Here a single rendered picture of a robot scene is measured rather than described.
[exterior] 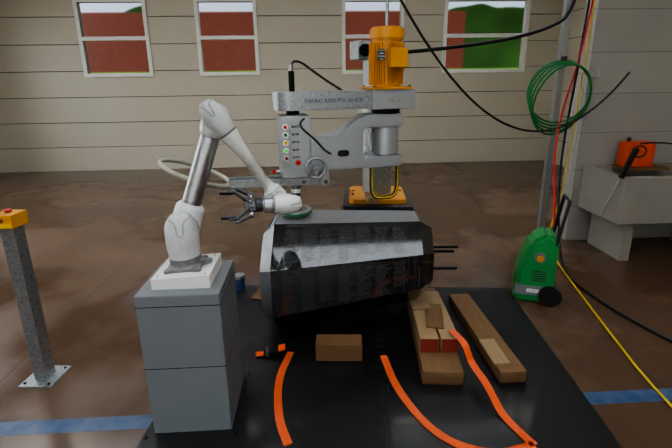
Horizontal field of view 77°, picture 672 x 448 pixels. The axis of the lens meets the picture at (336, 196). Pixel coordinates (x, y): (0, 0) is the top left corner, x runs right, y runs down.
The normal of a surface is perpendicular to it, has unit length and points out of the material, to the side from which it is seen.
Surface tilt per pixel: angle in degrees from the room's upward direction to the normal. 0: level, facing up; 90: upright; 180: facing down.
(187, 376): 90
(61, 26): 90
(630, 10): 90
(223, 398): 90
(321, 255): 45
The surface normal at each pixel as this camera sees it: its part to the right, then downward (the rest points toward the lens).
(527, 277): -0.30, 0.26
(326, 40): 0.05, 0.26
